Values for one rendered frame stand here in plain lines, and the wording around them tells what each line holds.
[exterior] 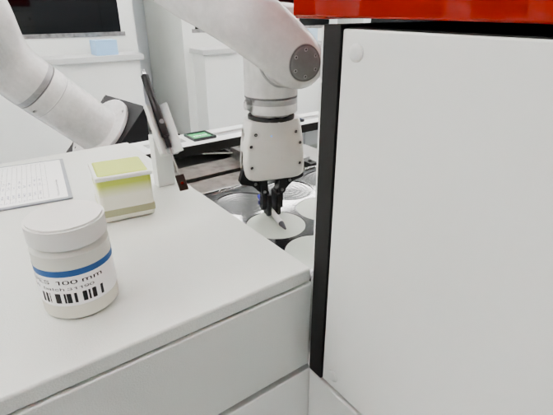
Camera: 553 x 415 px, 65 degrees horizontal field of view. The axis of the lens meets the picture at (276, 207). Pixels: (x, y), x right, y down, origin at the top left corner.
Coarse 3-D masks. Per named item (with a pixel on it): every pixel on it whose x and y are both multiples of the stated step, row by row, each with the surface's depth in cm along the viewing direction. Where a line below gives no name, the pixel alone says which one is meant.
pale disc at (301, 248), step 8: (296, 240) 68; (304, 240) 68; (312, 240) 68; (288, 248) 66; (296, 248) 66; (304, 248) 66; (312, 248) 66; (296, 256) 64; (304, 256) 64; (312, 256) 64; (304, 264) 62; (312, 264) 62
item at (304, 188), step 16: (304, 176) 94; (240, 192) 85; (256, 192) 85; (288, 192) 86; (304, 192) 86; (224, 208) 79; (240, 208) 79; (256, 208) 79; (288, 208) 79; (272, 240) 68; (288, 240) 68
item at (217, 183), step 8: (216, 176) 99; (224, 176) 99; (232, 176) 99; (192, 184) 94; (200, 184) 94; (208, 184) 94; (216, 184) 94; (224, 184) 94; (232, 184) 94; (200, 192) 91; (208, 192) 91
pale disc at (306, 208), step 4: (304, 200) 82; (308, 200) 82; (312, 200) 82; (300, 204) 80; (304, 204) 80; (308, 204) 80; (312, 204) 80; (296, 208) 79; (300, 208) 79; (304, 208) 79; (308, 208) 79; (312, 208) 79; (300, 212) 77; (304, 212) 77; (308, 212) 77; (312, 212) 77; (304, 216) 76; (308, 216) 76; (312, 216) 76
